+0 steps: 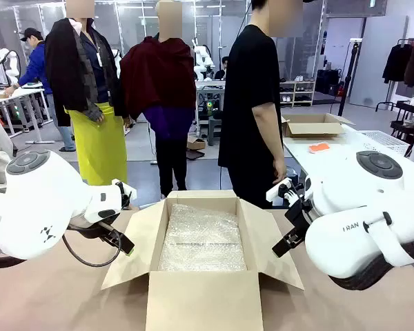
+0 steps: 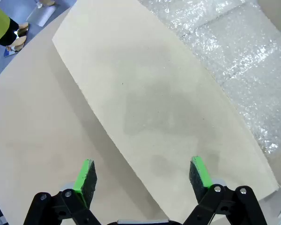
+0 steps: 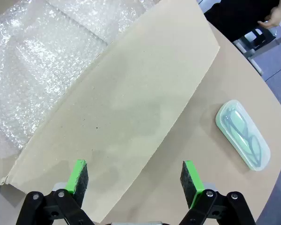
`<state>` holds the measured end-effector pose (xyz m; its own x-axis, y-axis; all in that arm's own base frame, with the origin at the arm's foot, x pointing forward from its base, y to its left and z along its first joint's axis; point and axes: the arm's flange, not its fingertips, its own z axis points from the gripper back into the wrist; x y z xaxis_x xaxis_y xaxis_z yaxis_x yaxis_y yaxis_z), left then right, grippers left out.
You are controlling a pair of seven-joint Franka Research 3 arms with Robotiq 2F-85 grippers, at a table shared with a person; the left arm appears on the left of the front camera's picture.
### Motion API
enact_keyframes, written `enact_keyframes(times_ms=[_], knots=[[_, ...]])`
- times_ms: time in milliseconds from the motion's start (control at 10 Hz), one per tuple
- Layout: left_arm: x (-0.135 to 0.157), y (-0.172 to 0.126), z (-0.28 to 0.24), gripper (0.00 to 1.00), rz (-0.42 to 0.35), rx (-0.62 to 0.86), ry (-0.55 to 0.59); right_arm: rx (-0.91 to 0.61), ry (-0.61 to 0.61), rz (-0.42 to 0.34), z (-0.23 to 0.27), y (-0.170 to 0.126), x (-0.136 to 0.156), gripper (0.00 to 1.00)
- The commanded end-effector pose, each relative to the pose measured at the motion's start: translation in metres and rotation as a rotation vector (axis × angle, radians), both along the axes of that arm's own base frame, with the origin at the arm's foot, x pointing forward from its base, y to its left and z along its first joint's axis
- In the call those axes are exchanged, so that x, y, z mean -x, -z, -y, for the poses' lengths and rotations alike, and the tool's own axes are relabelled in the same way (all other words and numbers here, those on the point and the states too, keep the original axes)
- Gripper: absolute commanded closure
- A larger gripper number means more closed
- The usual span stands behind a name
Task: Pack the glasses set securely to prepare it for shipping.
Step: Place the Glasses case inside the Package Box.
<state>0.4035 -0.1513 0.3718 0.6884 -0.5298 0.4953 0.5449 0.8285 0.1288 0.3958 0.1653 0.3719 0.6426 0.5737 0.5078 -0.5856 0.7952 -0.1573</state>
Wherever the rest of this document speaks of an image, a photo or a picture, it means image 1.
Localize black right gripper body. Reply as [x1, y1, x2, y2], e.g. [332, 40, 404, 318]
[284, 199, 320, 239]

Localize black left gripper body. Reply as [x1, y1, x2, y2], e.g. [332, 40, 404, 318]
[68, 220, 114, 243]

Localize person's right forearm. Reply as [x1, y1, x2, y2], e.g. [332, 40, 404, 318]
[253, 101, 286, 166]

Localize person's right hand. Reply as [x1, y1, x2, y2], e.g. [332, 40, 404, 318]
[272, 158, 288, 188]

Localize orange flat item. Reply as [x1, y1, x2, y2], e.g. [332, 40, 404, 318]
[308, 142, 333, 154]

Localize clear bubble wrap sheet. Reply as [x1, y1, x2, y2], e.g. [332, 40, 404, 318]
[157, 203, 248, 272]

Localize yellow skirt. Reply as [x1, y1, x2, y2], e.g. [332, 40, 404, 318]
[64, 101, 128, 187]

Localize shallow open cardboard box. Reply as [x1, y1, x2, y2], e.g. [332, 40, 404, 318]
[281, 112, 356, 139]

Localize black trousers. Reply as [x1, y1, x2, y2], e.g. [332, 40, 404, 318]
[155, 136, 188, 200]

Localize large open cardboard box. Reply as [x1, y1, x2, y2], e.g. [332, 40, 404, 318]
[101, 189, 305, 331]

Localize white plastic basket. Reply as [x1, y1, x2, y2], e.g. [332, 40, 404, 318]
[359, 130, 411, 159]

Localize grey stool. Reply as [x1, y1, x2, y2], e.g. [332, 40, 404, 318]
[206, 115, 225, 146]

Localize white shoe shelf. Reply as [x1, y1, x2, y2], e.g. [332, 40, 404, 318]
[279, 79, 317, 108]

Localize small cardboard box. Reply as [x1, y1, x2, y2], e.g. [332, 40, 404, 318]
[186, 135, 207, 151]

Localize person in black t-shirt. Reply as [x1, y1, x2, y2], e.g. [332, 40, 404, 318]
[217, 0, 304, 210]

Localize purple sweater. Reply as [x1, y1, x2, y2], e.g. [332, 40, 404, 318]
[143, 105, 195, 141]

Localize black bags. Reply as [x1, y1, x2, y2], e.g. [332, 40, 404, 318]
[315, 68, 343, 97]

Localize black utility cart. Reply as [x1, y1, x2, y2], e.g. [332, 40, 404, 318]
[388, 99, 414, 148]

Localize black tripod stand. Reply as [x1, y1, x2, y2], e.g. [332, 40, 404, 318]
[337, 39, 362, 117]

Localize white work table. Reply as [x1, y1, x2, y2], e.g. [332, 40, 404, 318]
[0, 86, 56, 145]

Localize mannequin in navy shirt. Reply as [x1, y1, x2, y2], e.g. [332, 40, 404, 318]
[44, 0, 129, 187]

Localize background seated person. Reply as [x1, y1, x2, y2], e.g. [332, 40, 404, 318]
[215, 56, 229, 81]

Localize maroon shawl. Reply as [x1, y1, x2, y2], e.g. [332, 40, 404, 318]
[119, 36, 197, 121]

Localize person in blue jacket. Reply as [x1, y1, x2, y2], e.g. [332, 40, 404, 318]
[5, 27, 77, 152]

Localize clothes rack with dark garments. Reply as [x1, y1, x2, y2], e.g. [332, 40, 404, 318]
[375, 37, 414, 112]

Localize mannequin with bare head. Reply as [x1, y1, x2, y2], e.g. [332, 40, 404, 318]
[119, 0, 197, 200]

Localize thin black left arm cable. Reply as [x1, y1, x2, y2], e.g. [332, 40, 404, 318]
[61, 233, 122, 268]

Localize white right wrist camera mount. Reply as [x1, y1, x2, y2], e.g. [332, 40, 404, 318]
[266, 177, 306, 208]

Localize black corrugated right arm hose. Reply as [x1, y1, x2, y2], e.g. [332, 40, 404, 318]
[327, 241, 414, 292]

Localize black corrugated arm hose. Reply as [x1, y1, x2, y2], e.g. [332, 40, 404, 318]
[327, 241, 414, 292]
[0, 253, 30, 270]

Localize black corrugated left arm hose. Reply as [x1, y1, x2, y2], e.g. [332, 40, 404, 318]
[0, 253, 30, 270]

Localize grey robot workstation frame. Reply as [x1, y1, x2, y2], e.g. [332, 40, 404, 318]
[195, 80, 228, 132]

